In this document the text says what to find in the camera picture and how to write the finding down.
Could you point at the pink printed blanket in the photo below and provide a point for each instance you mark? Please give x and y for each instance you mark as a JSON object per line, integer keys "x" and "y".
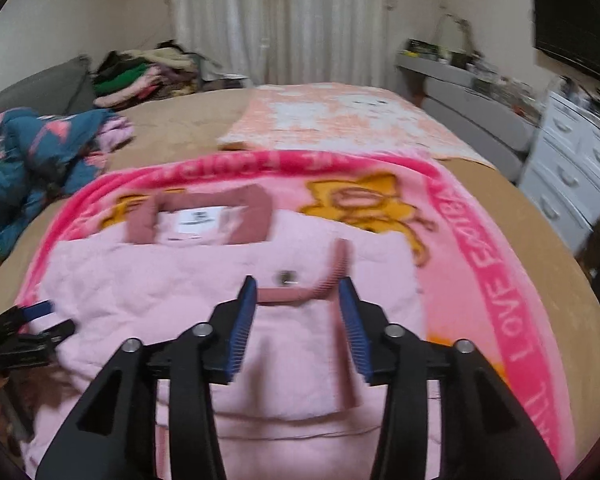
{"x": 480, "y": 280}

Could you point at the blue floral duvet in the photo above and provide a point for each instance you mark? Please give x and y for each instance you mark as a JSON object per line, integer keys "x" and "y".
{"x": 45, "y": 150}

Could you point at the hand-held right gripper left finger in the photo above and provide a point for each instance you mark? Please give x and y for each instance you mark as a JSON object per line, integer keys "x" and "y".
{"x": 240, "y": 330}

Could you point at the bed with tan sheet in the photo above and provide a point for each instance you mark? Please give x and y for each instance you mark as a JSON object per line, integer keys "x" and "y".
{"x": 180, "y": 125}

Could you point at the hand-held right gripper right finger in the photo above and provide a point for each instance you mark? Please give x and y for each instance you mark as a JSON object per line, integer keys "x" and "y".
{"x": 352, "y": 330}

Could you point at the pile of clothes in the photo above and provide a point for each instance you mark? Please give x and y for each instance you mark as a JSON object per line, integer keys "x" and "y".
{"x": 130, "y": 80}

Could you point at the white drawer chest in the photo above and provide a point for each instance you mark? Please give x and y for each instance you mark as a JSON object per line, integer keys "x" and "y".
{"x": 565, "y": 170}

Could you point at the clutter of small items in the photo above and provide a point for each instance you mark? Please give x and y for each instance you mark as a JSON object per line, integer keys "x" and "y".
{"x": 480, "y": 72}

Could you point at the white curtain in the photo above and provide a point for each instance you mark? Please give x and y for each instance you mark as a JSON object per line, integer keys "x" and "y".
{"x": 280, "y": 20}

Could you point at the pink quilted jacket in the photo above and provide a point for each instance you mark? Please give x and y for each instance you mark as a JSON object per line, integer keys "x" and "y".
{"x": 130, "y": 280}

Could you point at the grey headboard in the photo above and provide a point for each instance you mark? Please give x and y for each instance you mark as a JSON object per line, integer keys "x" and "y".
{"x": 480, "y": 125}

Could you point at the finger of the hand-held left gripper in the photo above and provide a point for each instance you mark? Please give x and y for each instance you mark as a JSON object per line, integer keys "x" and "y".
{"x": 37, "y": 310}
{"x": 30, "y": 345}

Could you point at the black television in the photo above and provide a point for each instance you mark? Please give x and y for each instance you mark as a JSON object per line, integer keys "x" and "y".
{"x": 580, "y": 30}

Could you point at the peach patterned blanket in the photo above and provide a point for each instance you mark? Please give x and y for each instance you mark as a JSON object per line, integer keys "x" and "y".
{"x": 330, "y": 115}

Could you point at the grey pillow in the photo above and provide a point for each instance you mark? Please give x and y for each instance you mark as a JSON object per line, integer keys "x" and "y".
{"x": 45, "y": 87}

